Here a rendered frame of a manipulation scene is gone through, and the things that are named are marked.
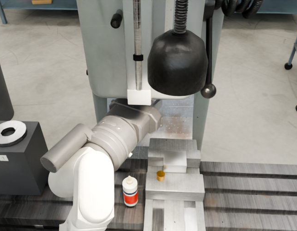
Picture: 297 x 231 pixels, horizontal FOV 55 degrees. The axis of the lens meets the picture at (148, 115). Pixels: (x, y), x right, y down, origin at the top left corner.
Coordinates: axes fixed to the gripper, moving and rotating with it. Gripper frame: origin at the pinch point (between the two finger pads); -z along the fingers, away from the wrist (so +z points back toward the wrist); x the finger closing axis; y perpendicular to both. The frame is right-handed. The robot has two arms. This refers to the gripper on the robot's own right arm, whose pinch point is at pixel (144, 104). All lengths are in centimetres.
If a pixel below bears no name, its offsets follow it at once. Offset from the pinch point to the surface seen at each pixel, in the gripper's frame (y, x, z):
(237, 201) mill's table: 31.4, -25.7, -8.6
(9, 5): 98, 341, -228
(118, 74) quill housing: -13.3, -0.3, 10.0
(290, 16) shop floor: 117, -16, -439
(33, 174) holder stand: 22.1, 25.5, 16.1
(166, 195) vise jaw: 22.3, -9.2, 4.9
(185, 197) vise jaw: 23.1, -13.6, 2.9
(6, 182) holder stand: 25.6, 32.9, 19.9
